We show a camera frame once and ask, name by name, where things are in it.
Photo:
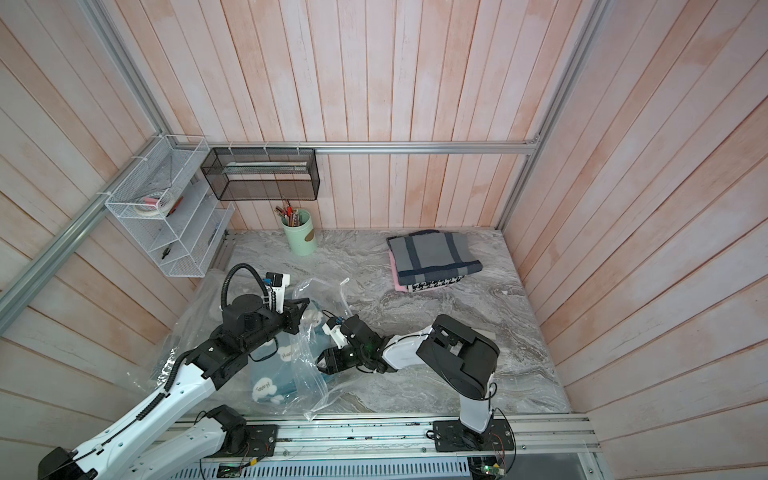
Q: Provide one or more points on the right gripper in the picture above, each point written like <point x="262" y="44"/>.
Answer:
<point x="329" y="355"/>

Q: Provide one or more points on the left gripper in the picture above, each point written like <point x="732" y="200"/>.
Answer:
<point x="293" y="313"/>

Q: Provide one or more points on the teal blanket with white clouds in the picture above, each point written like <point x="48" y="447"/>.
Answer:
<point x="285" y="369"/>

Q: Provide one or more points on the clear plastic vacuum bag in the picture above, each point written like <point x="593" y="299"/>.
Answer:
<point x="203" y="315"/>

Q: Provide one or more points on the pink fleece blanket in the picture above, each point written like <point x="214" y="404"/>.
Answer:
<point x="395" y="278"/>

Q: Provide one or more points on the black white houndstooth knit blanket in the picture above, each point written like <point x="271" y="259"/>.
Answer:
<point x="433" y="284"/>

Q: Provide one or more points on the dark blue blanket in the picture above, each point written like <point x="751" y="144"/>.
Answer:
<point x="432" y="255"/>

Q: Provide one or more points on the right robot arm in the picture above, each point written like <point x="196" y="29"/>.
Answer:
<point x="461" y="356"/>

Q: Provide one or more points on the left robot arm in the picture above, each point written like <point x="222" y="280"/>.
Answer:
<point x="195" y="375"/>

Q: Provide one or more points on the mint green pencil cup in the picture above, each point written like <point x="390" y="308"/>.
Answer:
<point x="300" y="232"/>

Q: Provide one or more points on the coloured pencils in cup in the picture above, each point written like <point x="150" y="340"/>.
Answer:
<point x="288" y="214"/>

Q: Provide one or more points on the grey black stapler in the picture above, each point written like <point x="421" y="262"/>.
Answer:
<point x="490" y="335"/>

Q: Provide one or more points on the tape roll on shelf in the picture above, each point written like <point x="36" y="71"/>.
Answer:
<point x="156" y="204"/>

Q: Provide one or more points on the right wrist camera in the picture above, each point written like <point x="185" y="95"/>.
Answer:
<point x="332" y="328"/>

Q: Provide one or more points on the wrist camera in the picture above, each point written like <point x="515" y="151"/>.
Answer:
<point x="332" y="328"/>
<point x="276" y="284"/>

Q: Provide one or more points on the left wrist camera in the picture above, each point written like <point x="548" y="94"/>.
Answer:
<point x="276" y="284"/>

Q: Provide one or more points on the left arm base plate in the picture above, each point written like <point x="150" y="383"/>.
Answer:
<point x="250" y="441"/>

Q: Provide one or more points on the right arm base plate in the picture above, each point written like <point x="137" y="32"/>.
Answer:
<point x="452" y="436"/>

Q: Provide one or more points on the white wire mesh shelf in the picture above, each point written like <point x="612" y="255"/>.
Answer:
<point x="196" y="224"/>

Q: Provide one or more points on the black mesh wall basket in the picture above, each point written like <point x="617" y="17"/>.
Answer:
<point x="262" y="173"/>

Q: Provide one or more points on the aluminium frame rail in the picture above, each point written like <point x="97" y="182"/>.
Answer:
<point x="387" y="148"/>

